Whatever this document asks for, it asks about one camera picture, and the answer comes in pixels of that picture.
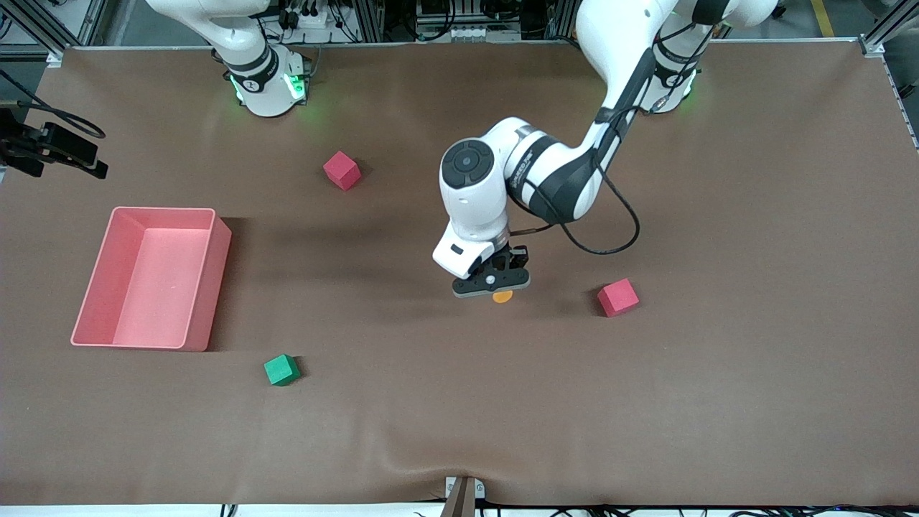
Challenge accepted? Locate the pink foam cube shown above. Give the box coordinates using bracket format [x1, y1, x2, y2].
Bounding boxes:
[597, 279, 640, 318]
[322, 151, 362, 192]

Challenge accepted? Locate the brown table mat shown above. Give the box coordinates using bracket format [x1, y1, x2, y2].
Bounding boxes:
[0, 39, 919, 508]

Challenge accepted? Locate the pink plastic bin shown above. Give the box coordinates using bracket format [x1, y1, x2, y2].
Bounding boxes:
[70, 207, 233, 353]

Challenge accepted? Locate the white terminal block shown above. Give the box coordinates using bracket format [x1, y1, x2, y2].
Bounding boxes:
[451, 25, 507, 42]

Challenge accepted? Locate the green foam cube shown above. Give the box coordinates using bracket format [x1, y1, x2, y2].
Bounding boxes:
[263, 354, 301, 387]

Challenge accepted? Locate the white power strip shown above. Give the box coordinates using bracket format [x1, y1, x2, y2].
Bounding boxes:
[291, 9, 344, 31]

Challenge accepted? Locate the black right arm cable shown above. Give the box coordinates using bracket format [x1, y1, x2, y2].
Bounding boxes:
[0, 70, 108, 141]

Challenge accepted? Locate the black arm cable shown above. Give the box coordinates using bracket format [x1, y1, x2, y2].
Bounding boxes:
[508, 22, 719, 256]
[0, 70, 108, 141]

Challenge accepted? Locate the aluminium frame strut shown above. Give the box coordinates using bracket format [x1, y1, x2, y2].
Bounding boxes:
[0, 0, 108, 62]
[858, 0, 919, 55]

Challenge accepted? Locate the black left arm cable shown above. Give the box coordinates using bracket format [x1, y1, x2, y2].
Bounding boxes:
[508, 22, 719, 256]

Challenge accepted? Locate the brown post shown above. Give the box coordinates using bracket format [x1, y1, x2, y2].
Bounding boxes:
[440, 478, 477, 517]

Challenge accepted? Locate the white perforated edge rail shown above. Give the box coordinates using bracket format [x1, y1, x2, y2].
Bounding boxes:
[882, 56, 919, 152]

